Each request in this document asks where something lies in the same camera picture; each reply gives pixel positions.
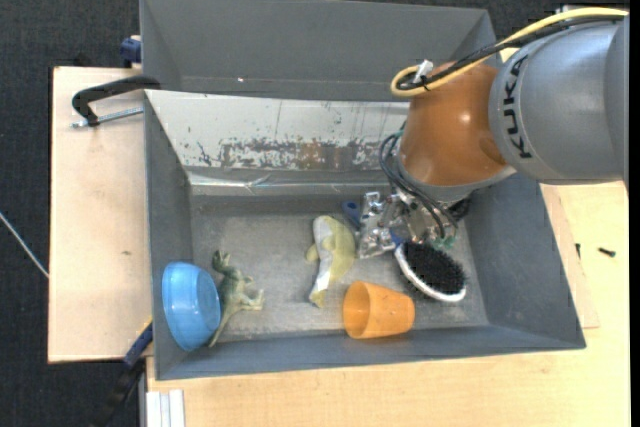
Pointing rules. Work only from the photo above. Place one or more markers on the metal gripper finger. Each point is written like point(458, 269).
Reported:
point(373, 208)
point(375, 244)

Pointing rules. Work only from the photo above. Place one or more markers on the yellow and white soft toy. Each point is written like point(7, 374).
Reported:
point(334, 249)

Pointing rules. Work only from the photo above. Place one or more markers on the green toy dinosaur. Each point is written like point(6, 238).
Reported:
point(234, 290)

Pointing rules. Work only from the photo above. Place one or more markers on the orange plastic cup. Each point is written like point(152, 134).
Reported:
point(380, 311)

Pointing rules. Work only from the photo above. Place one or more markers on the pale wood board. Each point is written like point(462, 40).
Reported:
point(95, 215)

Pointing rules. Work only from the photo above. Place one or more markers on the blue plastic bowl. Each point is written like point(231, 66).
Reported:
point(191, 305)

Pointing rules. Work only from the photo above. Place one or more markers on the small black screw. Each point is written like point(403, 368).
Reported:
point(607, 253)

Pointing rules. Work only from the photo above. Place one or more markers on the grey metal bin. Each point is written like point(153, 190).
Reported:
point(280, 40)

